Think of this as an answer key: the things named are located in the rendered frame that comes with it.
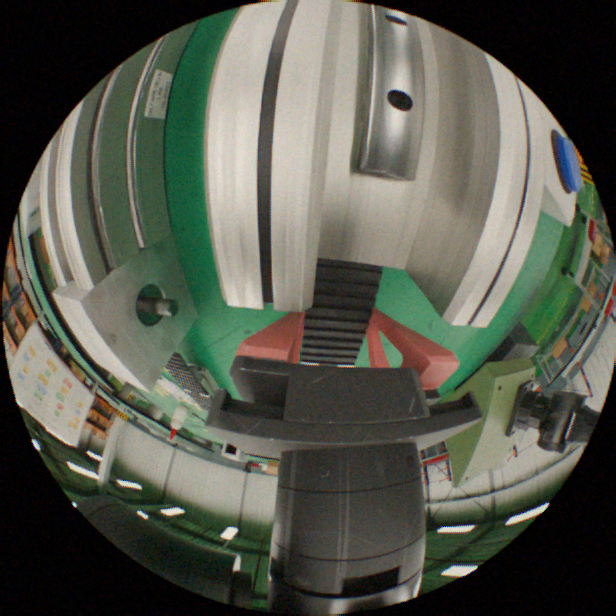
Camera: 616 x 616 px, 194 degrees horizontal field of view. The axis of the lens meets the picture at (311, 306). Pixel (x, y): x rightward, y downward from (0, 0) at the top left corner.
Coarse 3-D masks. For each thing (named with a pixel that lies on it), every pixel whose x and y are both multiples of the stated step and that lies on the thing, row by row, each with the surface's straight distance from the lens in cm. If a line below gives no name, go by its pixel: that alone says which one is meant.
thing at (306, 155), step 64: (320, 0) 7; (256, 64) 5; (320, 64) 5; (384, 64) 9; (448, 64) 11; (256, 128) 4; (320, 128) 4; (384, 128) 7; (448, 128) 9; (512, 128) 7; (256, 192) 4; (320, 192) 4; (384, 192) 8; (448, 192) 8; (512, 192) 6; (256, 256) 4; (320, 256) 8; (384, 256) 9; (448, 256) 7; (512, 256) 7; (448, 320) 7
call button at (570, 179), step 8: (560, 136) 18; (560, 144) 17; (568, 144) 18; (560, 152) 17; (568, 152) 17; (560, 160) 17; (568, 160) 17; (576, 160) 19; (568, 168) 17; (576, 168) 18; (568, 176) 17; (576, 176) 18; (568, 184) 17; (576, 184) 18; (576, 192) 18
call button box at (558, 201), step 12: (540, 108) 18; (552, 120) 19; (552, 132) 18; (552, 144) 17; (552, 156) 16; (552, 168) 16; (552, 180) 16; (564, 180) 18; (552, 192) 16; (564, 192) 18; (552, 204) 17; (564, 204) 18; (552, 216) 21; (564, 216) 19
